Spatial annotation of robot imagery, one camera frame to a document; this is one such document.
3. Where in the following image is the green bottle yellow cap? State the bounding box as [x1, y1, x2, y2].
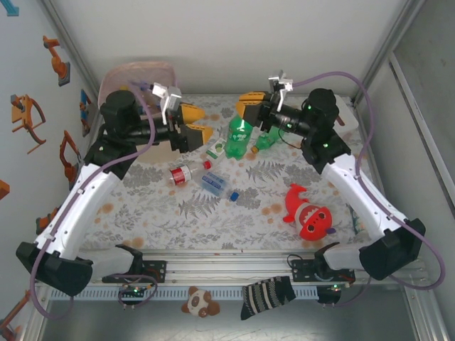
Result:
[250, 126, 284, 154]
[223, 114, 255, 160]

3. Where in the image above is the small orange wall sticker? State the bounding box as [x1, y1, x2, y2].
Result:
[35, 207, 60, 235]
[0, 289, 33, 338]

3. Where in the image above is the pink plastic bin liner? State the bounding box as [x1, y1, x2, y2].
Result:
[98, 60, 178, 107]

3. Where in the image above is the aluminium mounting rail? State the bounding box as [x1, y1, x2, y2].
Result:
[33, 248, 424, 285]

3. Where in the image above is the white slotted cable duct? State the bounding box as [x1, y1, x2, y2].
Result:
[48, 286, 323, 300]

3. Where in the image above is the beige ribbed plastic bin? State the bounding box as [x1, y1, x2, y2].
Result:
[97, 60, 178, 165]

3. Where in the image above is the colourful printed plastic packet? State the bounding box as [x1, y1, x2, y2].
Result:
[348, 204, 367, 235]

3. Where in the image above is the red fish plush toy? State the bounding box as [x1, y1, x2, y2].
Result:
[283, 183, 337, 242]

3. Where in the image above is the clear bottle red label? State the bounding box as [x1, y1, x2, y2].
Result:
[168, 159, 213, 188]

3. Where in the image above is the aluminium frame post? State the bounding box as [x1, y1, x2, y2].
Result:
[351, 0, 427, 106]
[39, 0, 94, 88]

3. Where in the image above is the floral tablecloth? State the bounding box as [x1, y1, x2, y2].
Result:
[84, 94, 395, 251]

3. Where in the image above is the small green-lit circuit board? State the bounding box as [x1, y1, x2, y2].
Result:
[120, 283, 149, 298]
[323, 282, 353, 295]

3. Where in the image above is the crushed blue-label bottle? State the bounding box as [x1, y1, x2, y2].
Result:
[199, 170, 240, 202]

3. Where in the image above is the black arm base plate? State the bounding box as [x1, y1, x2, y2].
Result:
[140, 260, 168, 283]
[289, 258, 356, 283]

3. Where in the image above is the orange claw wall sticker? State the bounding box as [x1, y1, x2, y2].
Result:
[9, 94, 48, 154]

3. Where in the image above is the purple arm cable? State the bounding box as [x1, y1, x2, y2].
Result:
[30, 80, 160, 320]
[291, 70, 447, 309]

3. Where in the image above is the lime label clear bottle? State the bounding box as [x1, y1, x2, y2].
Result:
[205, 138, 227, 160]

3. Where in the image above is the white pink tissue box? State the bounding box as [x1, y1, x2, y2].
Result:
[333, 97, 359, 138]

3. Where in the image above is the brown white panda plush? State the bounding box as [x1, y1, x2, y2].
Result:
[181, 286, 221, 318]

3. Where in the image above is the black beige striped sock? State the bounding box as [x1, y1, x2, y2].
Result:
[240, 275, 297, 321]

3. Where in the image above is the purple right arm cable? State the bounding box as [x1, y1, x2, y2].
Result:
[291, 70, 447, 309]

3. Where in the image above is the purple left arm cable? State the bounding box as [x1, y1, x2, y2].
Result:
[30, 80, 160, 320]

